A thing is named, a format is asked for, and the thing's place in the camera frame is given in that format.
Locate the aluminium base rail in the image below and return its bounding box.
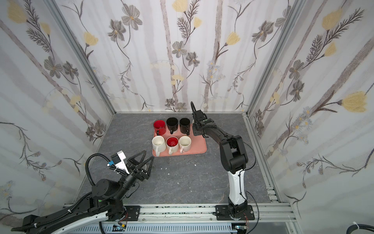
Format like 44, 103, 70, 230
67, 203, 302, 234

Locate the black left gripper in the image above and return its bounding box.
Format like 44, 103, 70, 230
110, 151, 151, 202

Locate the cream mug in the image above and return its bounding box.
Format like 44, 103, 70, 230
166, 136, 179, 155

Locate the black mug white base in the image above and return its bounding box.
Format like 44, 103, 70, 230
166, 117, 179, 134

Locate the white ribbed mug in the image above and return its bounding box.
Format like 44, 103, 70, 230
152, 136, 167, 157

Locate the red mug black handle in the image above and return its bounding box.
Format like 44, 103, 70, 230
153, 120, 166, 136

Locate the black mug white rim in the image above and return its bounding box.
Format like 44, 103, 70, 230
179, 118, 191, 136

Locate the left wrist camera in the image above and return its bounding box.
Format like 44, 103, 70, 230
107, 151, 129, 174

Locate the pink mug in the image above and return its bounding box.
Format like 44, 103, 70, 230
179, 136, 192, 154

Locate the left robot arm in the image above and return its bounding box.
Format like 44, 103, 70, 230
12, 150, 154, 234

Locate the pink plastic tray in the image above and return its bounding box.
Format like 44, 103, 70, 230
160, 124, 207, 157

